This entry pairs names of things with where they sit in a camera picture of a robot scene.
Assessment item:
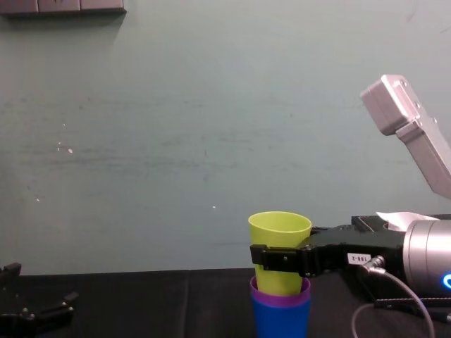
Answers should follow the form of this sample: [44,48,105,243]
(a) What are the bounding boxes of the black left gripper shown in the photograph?
[0,262,80,338]

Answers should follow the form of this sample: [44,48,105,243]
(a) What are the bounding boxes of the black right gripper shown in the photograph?
[249,223,407,279]

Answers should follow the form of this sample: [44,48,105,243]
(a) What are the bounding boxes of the lime green plastic cup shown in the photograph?
[247,211,313,296]

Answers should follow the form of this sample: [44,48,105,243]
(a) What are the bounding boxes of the purple plastic cup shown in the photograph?
[249,276,312,310]

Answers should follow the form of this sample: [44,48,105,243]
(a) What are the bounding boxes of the blue plastic cup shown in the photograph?
[250,290,311,338]

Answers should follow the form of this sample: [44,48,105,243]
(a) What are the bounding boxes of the white paper piece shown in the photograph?
[375,211,442,233]

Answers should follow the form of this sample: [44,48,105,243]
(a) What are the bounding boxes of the black table cloth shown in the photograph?
[0,269,451,338]

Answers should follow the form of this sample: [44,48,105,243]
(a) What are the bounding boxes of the thin grey gripper cable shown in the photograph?
[350,256,436,338]

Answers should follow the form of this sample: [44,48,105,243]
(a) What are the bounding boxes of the dark grey wall fixture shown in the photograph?
[0,0,128,19]

